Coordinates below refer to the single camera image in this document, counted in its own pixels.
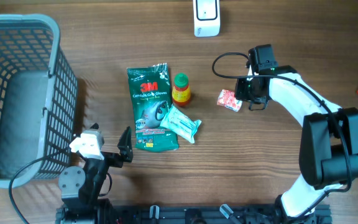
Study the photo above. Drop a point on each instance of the white barcode scanner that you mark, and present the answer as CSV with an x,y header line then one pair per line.
x,y
207,19

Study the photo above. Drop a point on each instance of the grey plastic shopping basket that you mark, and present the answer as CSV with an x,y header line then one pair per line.
x,y
38,93

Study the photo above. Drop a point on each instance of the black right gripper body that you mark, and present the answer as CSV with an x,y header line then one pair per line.
x,y
245,89

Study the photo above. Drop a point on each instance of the red sauce bottle green cap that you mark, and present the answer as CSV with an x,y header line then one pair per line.
x,y
181,93

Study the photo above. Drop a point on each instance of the green 3M gloves packet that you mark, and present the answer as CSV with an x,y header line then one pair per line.
x,y
150,92

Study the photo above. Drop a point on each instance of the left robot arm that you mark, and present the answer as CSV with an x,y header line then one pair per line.
x,y
81,187

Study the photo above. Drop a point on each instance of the white teal wet wipes pack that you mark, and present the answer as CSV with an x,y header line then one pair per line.
x,y
180,124

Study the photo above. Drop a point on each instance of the orange Kleenex tissue pack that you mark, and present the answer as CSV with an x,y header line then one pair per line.
x,y
228,100

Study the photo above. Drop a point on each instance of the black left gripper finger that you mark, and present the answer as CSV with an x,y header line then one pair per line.
x,y
125,142
95,126

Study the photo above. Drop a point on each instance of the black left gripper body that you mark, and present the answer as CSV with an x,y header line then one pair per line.
x,y
112,159

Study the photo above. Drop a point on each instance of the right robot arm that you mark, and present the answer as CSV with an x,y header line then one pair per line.
x,y
328,157

